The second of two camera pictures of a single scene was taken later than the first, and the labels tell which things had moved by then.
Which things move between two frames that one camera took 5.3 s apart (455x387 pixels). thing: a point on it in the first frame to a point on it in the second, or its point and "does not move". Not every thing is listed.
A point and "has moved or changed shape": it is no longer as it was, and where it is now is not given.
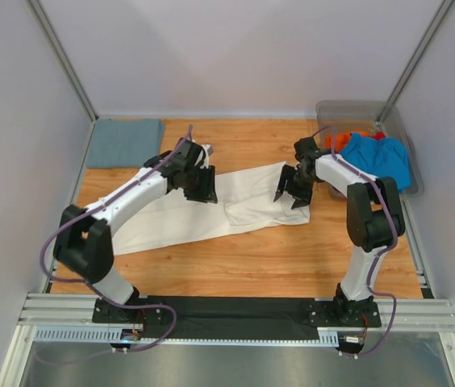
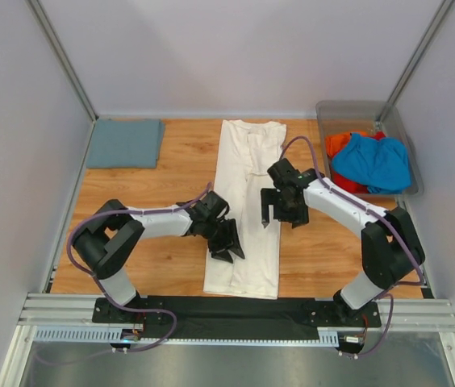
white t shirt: [244, 202] has moved or changed shape
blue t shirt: [386, 158] does not move
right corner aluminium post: [438, 20] does not move
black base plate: [224, 317] does not move
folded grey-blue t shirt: [124, 143] does not move
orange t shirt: [341, 139] does not move
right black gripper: [285, 173] to [269, 197]
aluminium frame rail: [39, 310] does not move
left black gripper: [207, 192] to [230, 240]
